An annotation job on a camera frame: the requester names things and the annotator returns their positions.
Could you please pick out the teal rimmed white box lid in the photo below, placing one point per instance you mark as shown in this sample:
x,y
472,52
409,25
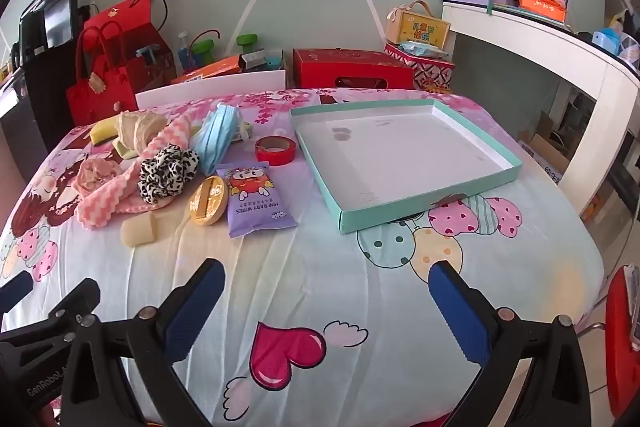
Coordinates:
x,y
390,157

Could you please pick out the light blue wipes pack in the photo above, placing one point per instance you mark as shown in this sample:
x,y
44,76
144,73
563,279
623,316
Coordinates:
x,y
425,49

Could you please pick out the beige lace cloth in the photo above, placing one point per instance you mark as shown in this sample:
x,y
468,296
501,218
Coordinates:
x,y
140,127

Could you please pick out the white board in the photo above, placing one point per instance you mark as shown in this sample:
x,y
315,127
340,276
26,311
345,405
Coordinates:
x,y
210,89

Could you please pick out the printed cardboard box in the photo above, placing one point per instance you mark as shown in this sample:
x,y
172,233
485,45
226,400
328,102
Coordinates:
x,y
547,152

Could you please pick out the orange cardboard box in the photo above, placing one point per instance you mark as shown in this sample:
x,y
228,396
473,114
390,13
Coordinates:
x,y
215,67

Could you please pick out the leopard print scrunchie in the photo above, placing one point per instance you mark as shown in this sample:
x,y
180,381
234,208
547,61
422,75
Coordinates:
x,y
167,174

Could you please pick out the beige foam block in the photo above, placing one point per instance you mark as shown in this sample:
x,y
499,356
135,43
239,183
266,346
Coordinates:
x,y
139,231

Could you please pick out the green dumbbell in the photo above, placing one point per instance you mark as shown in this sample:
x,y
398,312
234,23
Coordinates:
x,y
247,41
205,48

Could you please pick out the black device with screen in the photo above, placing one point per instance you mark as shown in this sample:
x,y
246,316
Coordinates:
x,y
55,22

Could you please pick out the red patterned gift box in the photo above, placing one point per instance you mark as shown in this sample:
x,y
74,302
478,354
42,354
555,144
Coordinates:
x,y
432,69

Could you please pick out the light blue plastic container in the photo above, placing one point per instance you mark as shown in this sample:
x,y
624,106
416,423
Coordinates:
x,y
605,39

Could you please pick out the red felt tote bag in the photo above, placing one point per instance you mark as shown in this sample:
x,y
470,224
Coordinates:
x,y
95,102

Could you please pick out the black cabinet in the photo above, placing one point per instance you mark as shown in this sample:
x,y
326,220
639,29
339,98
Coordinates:
x,y
30,107

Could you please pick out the green tassel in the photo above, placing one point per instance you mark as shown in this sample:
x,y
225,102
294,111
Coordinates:
x,y
490,8

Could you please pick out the pink scrunchie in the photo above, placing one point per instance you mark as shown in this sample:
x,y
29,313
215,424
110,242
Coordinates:
x,y
97,174

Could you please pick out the purple baby wipes pack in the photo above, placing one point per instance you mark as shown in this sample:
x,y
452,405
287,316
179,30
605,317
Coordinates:
x,y
250,207

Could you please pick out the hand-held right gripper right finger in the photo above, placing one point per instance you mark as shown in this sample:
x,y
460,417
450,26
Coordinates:
x,y
460,312

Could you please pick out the round yellow snack packet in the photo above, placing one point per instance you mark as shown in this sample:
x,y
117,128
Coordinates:
x,y
207,202

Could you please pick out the red chair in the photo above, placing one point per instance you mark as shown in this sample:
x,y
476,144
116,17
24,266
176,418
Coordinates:
x,y
622,332

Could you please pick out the blue bottle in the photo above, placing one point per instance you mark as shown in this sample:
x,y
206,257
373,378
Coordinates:
x,y
185,52

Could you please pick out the red tape roll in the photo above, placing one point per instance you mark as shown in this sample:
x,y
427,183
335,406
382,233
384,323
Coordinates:
x,y
275,152

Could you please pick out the blue face mask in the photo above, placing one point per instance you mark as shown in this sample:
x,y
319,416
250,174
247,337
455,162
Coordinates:
x,y
215,142

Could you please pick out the dark red patterned gift bag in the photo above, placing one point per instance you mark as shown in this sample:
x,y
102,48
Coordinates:
x,y
155,72

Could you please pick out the white desk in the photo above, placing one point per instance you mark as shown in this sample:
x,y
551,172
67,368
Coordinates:
x,y
550,37

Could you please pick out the grey and black box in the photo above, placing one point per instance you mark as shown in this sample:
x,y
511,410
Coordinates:
x,y
254,61

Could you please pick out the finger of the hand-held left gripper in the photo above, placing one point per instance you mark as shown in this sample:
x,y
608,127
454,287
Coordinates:
x,y
80,299
15,293

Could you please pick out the yellow sponge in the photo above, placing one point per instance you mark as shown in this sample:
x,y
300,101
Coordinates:
x,y
105,131

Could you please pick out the pink chevron cloth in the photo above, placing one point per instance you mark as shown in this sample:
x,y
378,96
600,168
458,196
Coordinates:
x,y
115,194

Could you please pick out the light blue plastic tool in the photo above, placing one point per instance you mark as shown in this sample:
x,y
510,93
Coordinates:
x,y
146,52

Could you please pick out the teal plastic item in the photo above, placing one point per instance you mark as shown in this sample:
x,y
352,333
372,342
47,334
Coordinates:
x,y
274,60

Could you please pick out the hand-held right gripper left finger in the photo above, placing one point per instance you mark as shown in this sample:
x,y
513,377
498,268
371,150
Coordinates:
x,y
195,307

